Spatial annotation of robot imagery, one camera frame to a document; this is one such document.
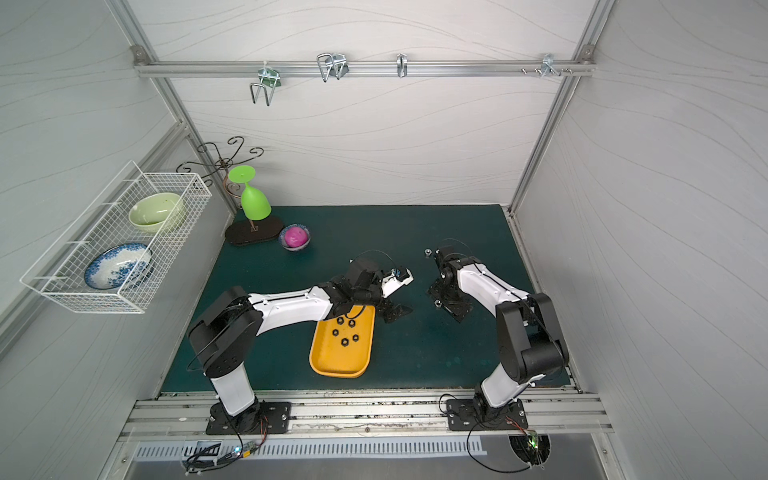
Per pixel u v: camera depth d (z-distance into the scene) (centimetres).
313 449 70
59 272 56
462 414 74
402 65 79
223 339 46
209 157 103
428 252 107
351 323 89
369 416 75
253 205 92
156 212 72
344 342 86
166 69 79
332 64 76
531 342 45
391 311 76
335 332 88
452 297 76
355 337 86
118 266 64
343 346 86
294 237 104
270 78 78
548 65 77
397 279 75
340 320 90
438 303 93
